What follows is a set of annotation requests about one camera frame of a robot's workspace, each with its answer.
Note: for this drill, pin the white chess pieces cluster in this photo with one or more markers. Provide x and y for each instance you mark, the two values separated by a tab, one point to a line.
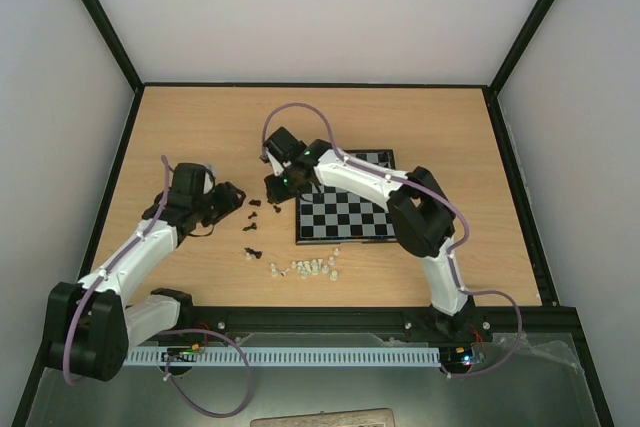
314	267

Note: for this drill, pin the small circuit board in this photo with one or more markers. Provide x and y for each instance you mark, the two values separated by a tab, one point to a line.
468	355

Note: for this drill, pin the black enclosure frame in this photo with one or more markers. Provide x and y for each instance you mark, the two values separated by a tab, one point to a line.
515	179

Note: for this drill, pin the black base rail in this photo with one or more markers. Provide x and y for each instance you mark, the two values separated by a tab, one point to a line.
421	324

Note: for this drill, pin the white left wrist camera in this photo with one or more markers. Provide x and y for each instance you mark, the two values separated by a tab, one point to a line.
210	170

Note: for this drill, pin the black and grey chessboard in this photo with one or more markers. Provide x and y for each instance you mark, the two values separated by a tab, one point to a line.
330	215

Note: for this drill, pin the light blue cable duct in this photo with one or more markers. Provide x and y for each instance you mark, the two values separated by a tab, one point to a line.
288	357

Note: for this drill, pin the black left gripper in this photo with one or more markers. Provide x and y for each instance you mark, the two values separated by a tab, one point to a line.
230	200

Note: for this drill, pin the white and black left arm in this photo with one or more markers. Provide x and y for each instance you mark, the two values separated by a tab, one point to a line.
91	325

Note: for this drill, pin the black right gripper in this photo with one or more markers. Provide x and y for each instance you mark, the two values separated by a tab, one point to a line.
275	190

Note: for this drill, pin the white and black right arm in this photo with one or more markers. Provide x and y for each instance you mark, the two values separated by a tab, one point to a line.
421	215

